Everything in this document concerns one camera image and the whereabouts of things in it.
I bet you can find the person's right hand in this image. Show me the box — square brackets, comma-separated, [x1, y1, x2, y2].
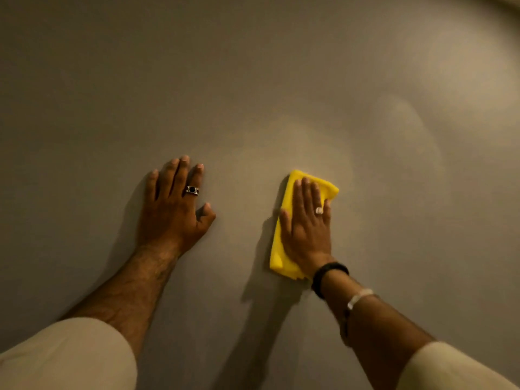
[279, 177, 336, 278]

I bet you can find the person's left hand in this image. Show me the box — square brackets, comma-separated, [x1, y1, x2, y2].
[135, 155, 217, 258]

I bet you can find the yellow cleaning cloth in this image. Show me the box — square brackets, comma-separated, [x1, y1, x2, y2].
[269, 170, 340, 281]

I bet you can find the person's left forearm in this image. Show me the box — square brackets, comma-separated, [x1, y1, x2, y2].
[61, 245, 179, 360]

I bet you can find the person's right forearm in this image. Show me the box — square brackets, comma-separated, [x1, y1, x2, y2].
[315, 269, 436, 390]

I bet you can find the black wrist band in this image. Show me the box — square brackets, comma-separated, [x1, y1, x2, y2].
[311, 262, 350, 300]

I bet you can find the cream left sleeve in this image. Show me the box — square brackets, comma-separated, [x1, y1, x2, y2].
[0, 317, 139, 390]

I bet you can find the cream sleeve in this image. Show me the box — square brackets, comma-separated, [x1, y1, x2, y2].
[396, 341, 520, 390]
[0, 317, 139, 390]

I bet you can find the cream right sleeve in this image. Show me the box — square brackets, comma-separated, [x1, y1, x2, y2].
[396, 341, 520, 390]

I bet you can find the silver bracelet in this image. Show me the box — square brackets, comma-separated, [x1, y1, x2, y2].
[346, 288, 375, 311]

